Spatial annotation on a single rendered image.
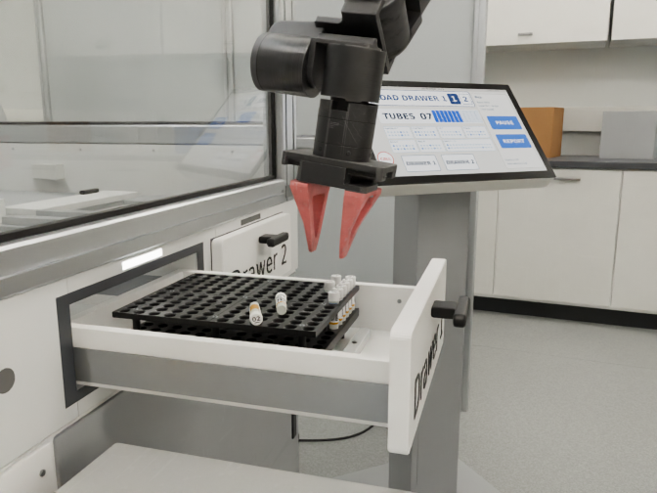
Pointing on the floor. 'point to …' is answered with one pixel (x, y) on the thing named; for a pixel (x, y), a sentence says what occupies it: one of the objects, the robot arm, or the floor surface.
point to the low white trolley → (196, 475)
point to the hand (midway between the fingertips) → (328, 246)
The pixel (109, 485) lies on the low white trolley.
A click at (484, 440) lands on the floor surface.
